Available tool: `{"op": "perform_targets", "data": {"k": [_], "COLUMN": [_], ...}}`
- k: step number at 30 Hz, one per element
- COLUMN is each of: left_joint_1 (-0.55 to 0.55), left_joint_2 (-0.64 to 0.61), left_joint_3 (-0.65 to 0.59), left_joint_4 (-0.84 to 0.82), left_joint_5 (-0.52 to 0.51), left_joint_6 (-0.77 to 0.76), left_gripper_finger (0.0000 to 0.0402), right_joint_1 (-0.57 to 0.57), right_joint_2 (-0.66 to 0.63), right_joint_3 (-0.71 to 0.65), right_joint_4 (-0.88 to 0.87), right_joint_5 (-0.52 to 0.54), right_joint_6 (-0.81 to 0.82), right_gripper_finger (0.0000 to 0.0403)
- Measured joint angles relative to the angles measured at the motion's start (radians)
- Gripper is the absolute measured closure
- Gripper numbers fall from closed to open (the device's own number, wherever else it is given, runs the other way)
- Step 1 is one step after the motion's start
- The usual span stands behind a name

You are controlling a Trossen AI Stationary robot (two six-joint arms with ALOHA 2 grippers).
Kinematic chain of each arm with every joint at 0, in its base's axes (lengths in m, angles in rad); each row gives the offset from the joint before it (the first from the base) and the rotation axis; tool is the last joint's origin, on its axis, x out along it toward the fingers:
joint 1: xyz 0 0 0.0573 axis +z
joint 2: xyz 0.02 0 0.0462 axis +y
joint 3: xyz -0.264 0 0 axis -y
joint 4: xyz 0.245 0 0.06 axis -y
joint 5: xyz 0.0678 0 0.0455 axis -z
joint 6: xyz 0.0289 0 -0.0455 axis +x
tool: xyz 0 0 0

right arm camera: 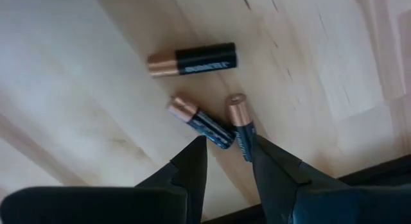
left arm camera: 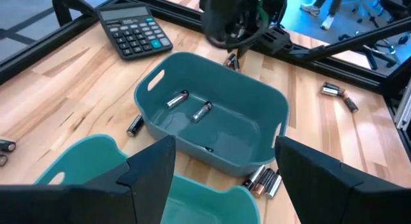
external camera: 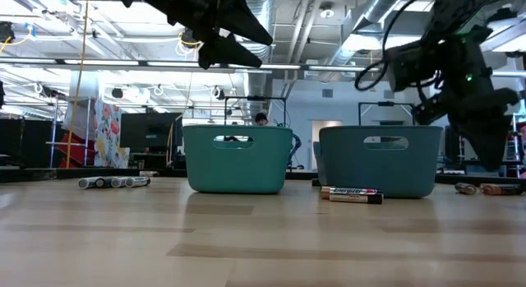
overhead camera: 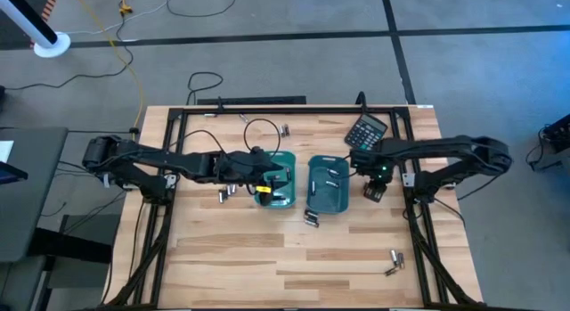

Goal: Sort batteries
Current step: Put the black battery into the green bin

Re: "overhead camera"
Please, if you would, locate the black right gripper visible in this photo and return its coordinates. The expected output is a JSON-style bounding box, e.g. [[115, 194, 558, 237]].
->
[[349, 147, 395, 204]]

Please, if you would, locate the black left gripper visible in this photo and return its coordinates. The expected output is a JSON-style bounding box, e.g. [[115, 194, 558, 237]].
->
[[214, 145, 291, 209]]

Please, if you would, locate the bright teal plastic bin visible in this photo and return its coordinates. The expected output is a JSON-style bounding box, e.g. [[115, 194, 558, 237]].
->
[[253, 151, 297, 210]]

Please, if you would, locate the dark blue-teal plastic bin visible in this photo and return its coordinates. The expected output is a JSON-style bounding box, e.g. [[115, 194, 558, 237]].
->
[[306, 154, 352, 215]]

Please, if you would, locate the black desk calculator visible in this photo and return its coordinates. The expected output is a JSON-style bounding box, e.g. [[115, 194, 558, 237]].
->
[[345, 112, 389, 151]]

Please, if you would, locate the black flat bar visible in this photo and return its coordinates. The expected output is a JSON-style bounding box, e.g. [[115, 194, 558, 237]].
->
[[197, 95, 308, 107]]

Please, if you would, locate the black clamp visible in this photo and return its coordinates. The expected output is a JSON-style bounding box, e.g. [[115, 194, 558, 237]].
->
[[354, 91, 370, 115]]

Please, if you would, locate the black electronic device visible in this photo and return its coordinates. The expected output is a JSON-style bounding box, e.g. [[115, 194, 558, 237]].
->
[[540, 113, 570, 154]]

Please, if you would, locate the dark grey side table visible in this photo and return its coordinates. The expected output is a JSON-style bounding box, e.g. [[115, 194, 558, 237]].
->
[[0, 126, 69, 264]]

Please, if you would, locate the white pole with round base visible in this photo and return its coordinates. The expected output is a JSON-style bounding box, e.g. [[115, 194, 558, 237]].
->
[[0, 0, 72, 60]]

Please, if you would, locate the blue tablet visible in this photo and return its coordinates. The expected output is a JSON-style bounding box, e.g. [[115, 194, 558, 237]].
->
[[0, 160, 29, 186]]

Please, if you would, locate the white paper sheet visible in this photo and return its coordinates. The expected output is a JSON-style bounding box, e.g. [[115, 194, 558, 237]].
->
[[0, 140, 15, 164]]

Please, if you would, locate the black aluminium table frame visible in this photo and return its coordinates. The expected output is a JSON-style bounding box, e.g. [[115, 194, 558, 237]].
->
[[104, 105, 485, 311]]

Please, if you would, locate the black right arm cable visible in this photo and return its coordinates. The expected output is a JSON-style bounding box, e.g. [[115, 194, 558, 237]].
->
[[434, 197, 468, 226]]

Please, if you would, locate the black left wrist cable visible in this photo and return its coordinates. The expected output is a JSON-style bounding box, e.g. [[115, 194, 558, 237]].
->
[[177, 118, 282, 169]]

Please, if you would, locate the black looped cable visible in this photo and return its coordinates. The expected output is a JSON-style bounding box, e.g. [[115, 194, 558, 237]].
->
[[185, 71, 224, 106]]

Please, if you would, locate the black device cable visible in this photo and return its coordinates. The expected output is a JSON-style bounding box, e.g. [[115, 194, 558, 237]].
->
[[526, 143, 564, 173]]

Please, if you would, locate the black floor cable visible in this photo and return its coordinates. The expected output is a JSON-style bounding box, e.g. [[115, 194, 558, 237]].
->
[[0, 10, 134, 92], [167, 0, 238, 19]]

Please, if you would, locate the white floor cable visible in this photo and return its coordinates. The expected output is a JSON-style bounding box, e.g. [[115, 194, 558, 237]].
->
[[66, 0, 179, 36]]

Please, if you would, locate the yellow extension cable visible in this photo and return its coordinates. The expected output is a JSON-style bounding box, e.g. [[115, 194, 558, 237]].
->
[[72, 0, 146, 154]]

